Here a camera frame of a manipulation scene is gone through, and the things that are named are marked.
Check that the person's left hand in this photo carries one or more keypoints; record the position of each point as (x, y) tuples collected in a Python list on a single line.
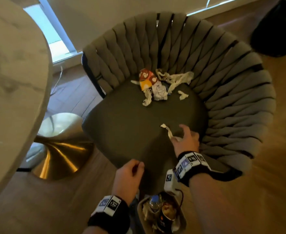
[(126, 182)]

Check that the person's right hand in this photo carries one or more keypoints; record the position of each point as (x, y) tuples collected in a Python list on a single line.
[(188, 144)]

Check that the clear plastic bottle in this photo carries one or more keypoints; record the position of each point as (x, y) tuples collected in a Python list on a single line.
[(155, 203)]

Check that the grey woven armchair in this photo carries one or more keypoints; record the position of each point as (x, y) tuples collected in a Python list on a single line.
[(133, 134)]

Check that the black paper coffee cup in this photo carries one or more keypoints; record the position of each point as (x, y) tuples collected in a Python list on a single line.
[(167, 216)]

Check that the pile of white tissues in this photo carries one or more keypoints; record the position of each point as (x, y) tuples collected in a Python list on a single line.
[(179, 77)]

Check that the red patterned paper cup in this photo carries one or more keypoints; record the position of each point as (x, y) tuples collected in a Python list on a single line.
[(146, 77)]

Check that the person's left forearm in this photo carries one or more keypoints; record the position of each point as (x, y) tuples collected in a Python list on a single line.
[(94, 231)]

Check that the person's right forearm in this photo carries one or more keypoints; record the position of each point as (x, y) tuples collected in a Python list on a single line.
[(213, 207)]

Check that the tan trash bin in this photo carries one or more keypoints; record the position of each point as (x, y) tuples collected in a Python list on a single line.
[(141, 222)]

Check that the black right marker wristband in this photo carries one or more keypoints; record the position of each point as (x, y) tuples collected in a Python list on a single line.
[(192, 159)]

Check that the black marker wristband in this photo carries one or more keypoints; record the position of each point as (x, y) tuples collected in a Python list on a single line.
[(192, 159), (113, 216)]

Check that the black left marker wristband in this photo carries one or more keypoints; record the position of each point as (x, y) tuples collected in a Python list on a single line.
[(113, 216)]

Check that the black metal leg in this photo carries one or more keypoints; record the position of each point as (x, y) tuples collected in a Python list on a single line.
[(23, 169)]

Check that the white marble table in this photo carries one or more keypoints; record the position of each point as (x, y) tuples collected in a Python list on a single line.
[(11, 95)]

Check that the black bag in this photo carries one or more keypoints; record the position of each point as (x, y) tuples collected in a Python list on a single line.
[(276, 29)]

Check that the large beige roller blind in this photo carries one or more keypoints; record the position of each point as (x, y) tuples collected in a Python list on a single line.
[(108, 14)]

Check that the window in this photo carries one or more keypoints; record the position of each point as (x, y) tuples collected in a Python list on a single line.
[(43, 26)]

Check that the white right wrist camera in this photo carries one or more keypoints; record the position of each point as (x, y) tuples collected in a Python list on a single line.
[(169, 180)]

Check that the gold table pedestal base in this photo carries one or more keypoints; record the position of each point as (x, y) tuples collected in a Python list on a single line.
[(60, 155)]

